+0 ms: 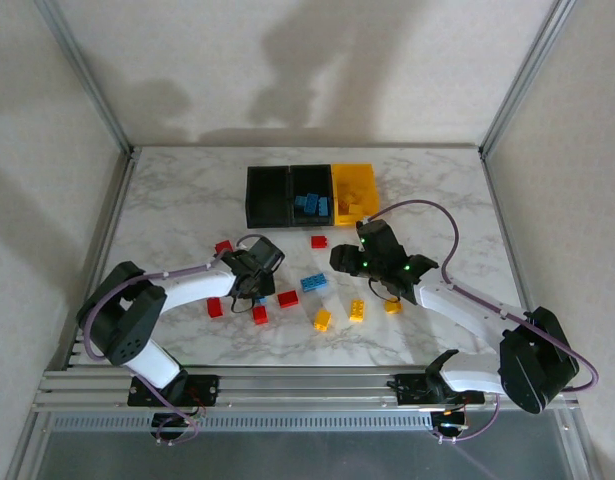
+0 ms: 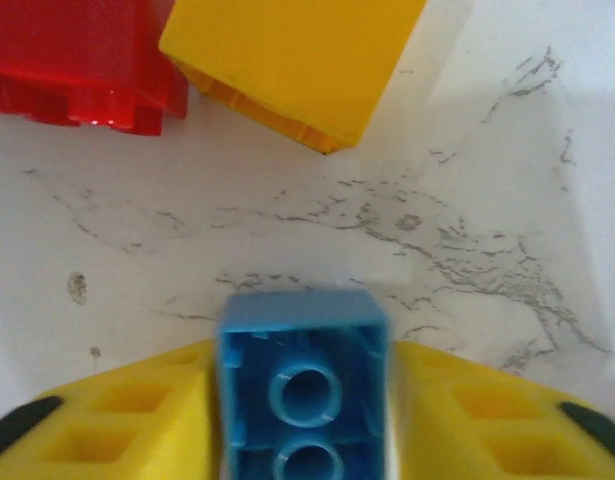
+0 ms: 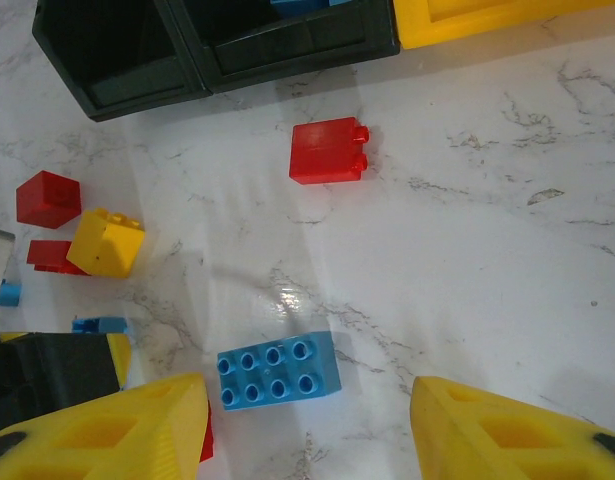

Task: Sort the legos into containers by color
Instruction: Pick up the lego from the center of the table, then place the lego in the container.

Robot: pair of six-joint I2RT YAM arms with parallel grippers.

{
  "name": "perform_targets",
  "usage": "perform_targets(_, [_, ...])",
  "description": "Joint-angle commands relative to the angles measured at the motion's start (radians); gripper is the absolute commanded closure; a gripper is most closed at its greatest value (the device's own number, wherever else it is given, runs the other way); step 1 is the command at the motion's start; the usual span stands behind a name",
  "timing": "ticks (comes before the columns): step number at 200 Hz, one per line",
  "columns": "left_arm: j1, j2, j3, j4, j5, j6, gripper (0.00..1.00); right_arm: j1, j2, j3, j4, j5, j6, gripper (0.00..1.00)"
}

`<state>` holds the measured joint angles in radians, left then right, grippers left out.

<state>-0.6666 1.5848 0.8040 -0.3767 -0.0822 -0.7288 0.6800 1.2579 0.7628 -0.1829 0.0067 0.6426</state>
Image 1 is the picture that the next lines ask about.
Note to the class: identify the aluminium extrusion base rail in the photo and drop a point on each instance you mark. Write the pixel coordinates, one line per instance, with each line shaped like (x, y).
(307, 390)

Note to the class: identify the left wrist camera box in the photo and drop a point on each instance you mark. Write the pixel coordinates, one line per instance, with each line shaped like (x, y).
(267, 254)

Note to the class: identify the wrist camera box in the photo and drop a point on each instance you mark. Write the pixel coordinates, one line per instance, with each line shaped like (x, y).
(377, 231)
(267, 254)

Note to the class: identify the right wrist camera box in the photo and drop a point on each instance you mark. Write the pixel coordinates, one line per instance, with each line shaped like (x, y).
(377, 231)

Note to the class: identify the aluminium frame post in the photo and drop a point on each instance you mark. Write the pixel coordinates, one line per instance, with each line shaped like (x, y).
(88, 80)
(525, 75)

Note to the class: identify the black plastic bin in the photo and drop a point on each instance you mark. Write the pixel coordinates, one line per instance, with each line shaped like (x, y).
(267, 197)
(312, 180)

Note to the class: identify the aluminium table side rail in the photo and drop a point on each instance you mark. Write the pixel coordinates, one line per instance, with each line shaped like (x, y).
(497, 200)
(117, 200)

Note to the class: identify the yellow plastic bin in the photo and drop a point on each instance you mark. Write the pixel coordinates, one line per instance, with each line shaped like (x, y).
(357, 177)

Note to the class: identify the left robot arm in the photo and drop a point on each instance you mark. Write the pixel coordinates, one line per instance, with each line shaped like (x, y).
(137, 320)

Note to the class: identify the small black controller board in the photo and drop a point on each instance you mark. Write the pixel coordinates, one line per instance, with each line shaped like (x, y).
(162, 421)
(449, 425)

